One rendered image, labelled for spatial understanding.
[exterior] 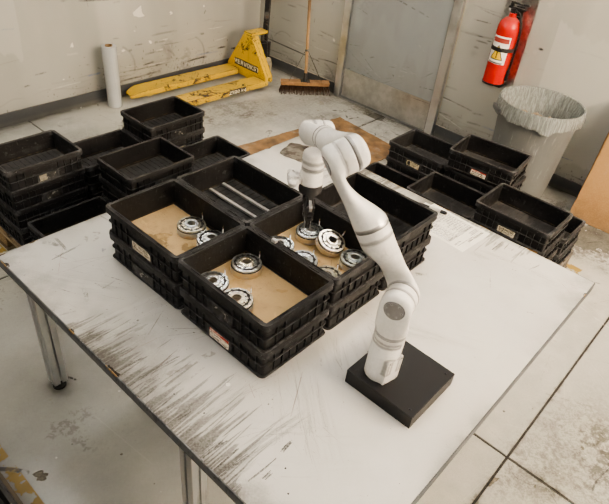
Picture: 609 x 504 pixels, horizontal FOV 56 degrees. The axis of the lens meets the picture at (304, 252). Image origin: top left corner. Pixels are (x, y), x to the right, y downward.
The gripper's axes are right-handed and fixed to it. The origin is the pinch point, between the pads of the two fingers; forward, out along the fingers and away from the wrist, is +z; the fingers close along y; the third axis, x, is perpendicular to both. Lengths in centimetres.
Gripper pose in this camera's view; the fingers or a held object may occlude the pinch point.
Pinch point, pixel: (306, 218)
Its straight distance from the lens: 189.1
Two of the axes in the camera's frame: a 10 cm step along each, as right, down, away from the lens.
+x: -9.9, -0.4, -1.1
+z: -1.0, 7.9, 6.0
